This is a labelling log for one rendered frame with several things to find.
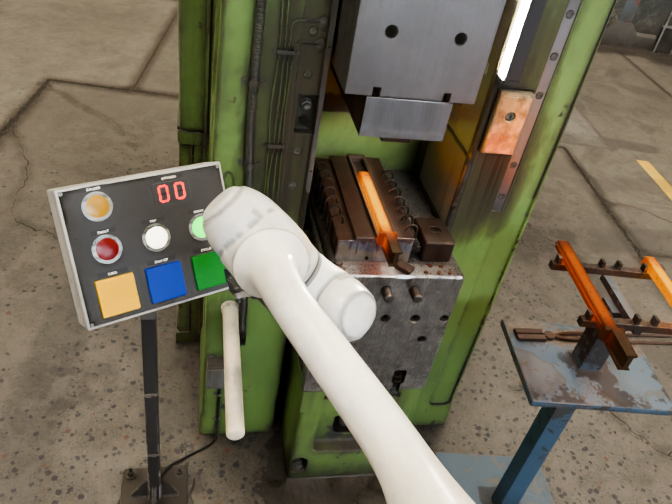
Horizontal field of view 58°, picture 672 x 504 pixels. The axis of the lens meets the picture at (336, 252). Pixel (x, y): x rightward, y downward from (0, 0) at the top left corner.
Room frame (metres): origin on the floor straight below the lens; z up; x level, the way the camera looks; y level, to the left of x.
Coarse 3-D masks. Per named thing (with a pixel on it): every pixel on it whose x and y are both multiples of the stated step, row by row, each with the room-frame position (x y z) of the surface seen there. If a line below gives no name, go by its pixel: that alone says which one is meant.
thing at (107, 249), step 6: (102, 240) 0.92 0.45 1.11; (108, 240) 0.92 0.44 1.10; (114, 240) 0.93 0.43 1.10; (96, 246) 0.91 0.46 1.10; (102, 246) 0.91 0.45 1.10; (108, 246) 0.92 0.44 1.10; (114, 246) 0.92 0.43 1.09; (96, 252) 0.90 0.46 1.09; (102, 252) 0.90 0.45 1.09; (108, 252) 0.91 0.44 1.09; (114, 252) 0.92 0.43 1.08; (102, 258) 0.90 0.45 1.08; (108, 258) 0.91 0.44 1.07
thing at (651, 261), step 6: (648, 258) 1.39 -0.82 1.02; (654, 258) 1.40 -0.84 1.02; (648, 264) 1.37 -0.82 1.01; (654, 264) 1.37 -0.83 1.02; (648, 270) 1.36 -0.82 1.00; (654, 270) 1.34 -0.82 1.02; (660, 270) 1.35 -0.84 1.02; (654, 276) 1.33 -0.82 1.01; (660, 276) 1.32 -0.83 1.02; (666, 276) 1.32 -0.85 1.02; (660, 282) 1.30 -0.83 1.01; (666, 282) 1.30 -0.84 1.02; (660, 288) 1.29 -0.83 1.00; (666, 288) 1.27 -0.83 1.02; (666, 294) 1.26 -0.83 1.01
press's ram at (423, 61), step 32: (352, 0) 1.30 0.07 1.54; (384, 0) 1.25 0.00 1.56; (416, 0) 1.27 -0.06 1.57; (448, 0) 1.29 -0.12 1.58; (480, 0) 1.30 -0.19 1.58; (352, 32) 1.25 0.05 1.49; (384, 32) 1.25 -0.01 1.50; (416, 32) 1.27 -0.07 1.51; (448, 32) 1.29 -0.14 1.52; (480, 32) 1.31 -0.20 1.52; (352, 64) 1.24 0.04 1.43; (384, 64) 1.26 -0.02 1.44; (416, 64) 1.28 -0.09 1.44; (448, 64) 1.30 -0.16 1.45; (480, 64) 1.32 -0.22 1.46; (384, 96) 1.26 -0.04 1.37; (416, 96) 1.28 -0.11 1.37; (448, 96) 1.32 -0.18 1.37
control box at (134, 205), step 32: (64, 192) 0.93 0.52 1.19; (96, 192) 0.96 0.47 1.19; (128, 192) 1.00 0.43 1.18; (160, 192) 1.03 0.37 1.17; (192, 192) 1.07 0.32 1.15; (64, 224) 0.90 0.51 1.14; (96, 224) 0.93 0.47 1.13; (128, 224) 0.96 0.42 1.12; (160, 224) 1.00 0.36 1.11; (192, 224) 1.04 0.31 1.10; (64, 256) 0.90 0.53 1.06; (96, 256) 0.90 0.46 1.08; (128, 256) 0.93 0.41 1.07; (160, 256) 0.97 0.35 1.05; (192, 288) 0.97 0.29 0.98; (224, 288) 1.01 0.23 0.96; (96, 320) 0.83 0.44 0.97
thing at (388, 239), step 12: (360, 180) 1.54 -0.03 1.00; (372, 192) 1.47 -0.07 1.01; (372, 204) 1.40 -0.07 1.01; (384, 216) 1.36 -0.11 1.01; (384, 228) 1.30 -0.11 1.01; (384, 240) 1.27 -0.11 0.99; (396, 240) 1.24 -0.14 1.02; (384, 252) 1.24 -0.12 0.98; (396, 252) 1.19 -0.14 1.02; (396, 264) 1.20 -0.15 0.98
